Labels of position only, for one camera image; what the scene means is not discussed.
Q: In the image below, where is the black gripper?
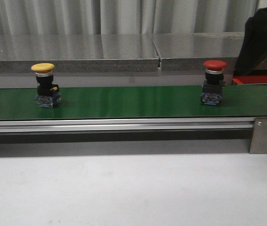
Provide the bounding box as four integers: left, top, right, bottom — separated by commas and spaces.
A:
235, 7, 267, 75

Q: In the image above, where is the red plastic bin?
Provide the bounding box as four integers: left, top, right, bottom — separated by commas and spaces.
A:
232, 70, 267, 85

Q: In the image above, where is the green conveyor belt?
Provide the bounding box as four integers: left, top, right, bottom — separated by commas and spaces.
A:
0, 85, 267, 121

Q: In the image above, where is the right grey stone slab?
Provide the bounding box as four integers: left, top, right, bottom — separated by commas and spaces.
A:
152, 32, 244, 74

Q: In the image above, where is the grey stone slab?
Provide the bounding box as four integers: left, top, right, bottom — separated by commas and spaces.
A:
0, 34, 159, 73
152, 32, 244, 74

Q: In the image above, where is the left grey stone slab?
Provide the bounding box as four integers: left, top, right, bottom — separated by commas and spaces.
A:
0, 34, 159, 73

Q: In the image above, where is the grey curtain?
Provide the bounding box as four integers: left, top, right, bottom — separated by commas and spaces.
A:
0, 0, 267, 35

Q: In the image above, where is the aluminium conveyor frame rail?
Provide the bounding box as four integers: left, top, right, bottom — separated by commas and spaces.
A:
0, 117, 255, 134

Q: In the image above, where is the steel conveyor support bracket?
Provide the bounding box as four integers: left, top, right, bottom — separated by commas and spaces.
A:
249, 117, 267, 154

